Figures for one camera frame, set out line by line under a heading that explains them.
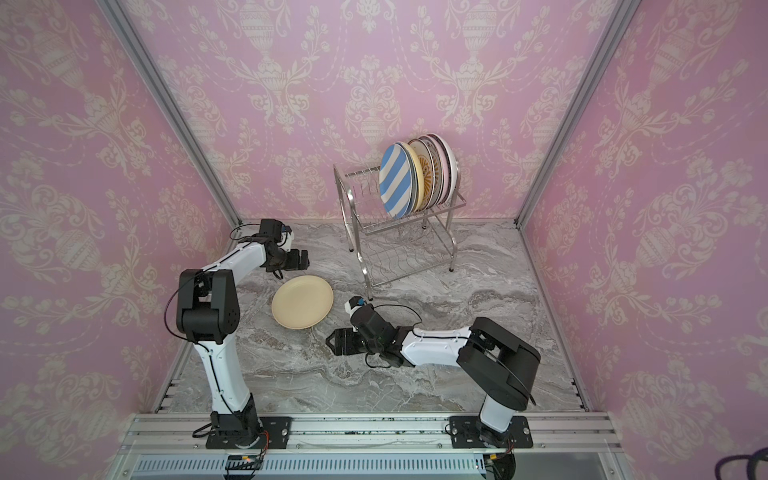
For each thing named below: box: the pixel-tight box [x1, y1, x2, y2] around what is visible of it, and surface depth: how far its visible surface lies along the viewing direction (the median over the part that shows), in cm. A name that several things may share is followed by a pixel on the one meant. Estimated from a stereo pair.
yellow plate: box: [398, 142, 424, 213], surface depth 76 cm
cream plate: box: [271, 275, 334, 330], surface depth 102 cm
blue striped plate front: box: [398, 143, 418, 219], surface depth 74 cm
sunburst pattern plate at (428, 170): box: [408, 139, 435, 212], surface depth 77 cm
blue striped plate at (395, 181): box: [378, 143, 412, 220], surface depth 83 cm
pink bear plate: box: [439, 138, 451, 207], surface depth 77 cm
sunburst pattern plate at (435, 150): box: [418, 136, 443, 210], surface depth 76 cm
